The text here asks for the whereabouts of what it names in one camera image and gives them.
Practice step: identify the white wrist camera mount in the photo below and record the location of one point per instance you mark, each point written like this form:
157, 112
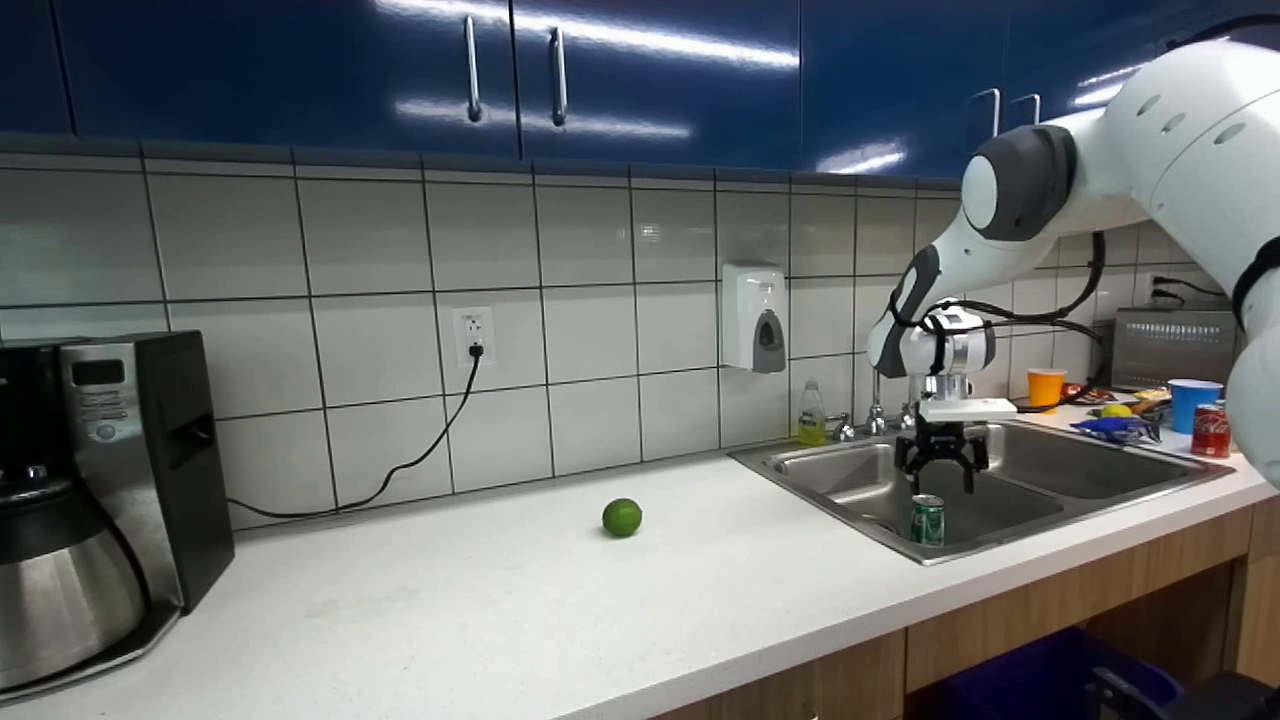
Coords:
982, 410

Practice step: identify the green soda can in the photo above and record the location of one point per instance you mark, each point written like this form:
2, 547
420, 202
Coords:
928, 523

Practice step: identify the wooden base cabinets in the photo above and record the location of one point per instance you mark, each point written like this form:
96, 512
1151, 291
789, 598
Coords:
1013, 615

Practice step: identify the green dish soap bottle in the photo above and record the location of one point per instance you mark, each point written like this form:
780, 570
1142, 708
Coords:
810, 431

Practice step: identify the blue glossy wall cabinets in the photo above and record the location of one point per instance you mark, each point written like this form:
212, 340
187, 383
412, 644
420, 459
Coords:
266, 67

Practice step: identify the stainless steel toaster oven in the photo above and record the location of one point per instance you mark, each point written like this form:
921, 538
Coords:
1172, 351

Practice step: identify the white wall soap dispenser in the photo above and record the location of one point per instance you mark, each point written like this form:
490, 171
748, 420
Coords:
748, 315

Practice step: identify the steel coffee carafe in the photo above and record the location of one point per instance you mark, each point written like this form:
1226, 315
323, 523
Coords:
61, 602

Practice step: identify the stainless steel double sink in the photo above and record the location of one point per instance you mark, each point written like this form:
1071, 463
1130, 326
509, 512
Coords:
1054, 486

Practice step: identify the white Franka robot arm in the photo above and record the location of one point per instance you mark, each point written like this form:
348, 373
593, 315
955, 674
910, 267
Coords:
1172, 133

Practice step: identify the black coffee maker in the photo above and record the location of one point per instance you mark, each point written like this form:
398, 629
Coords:
174, 452

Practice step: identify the blue cup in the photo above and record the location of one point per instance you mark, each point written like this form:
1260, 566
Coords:
1188, 400

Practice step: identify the green lime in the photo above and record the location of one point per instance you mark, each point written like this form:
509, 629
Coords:
623, 518

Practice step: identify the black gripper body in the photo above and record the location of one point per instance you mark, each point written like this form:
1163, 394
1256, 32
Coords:
947, 441

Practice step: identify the white wall power outlet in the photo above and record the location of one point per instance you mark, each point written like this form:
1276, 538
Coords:
473, 331

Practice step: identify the orange cup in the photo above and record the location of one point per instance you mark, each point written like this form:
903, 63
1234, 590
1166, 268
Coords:
1046, 389

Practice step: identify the red can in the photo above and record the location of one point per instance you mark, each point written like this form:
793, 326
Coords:
1211, 435

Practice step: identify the blue bin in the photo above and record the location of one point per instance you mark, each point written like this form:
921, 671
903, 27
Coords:
1026, 682

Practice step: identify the blue yellow snack packages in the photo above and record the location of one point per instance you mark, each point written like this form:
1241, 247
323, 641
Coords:
1123, 426

